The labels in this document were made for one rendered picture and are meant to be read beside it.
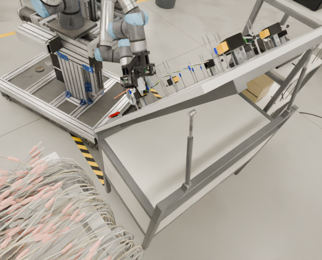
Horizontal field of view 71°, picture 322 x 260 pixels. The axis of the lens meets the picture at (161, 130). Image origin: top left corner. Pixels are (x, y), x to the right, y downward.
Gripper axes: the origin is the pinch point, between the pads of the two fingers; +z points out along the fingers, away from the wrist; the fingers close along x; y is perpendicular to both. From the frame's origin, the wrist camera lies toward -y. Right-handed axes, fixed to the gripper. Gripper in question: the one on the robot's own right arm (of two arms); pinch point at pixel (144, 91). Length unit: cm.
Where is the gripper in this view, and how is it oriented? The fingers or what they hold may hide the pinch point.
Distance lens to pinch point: 115.7
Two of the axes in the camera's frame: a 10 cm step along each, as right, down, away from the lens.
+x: 7.3, -4.1, 5.5
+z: 1.5, 8.7, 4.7
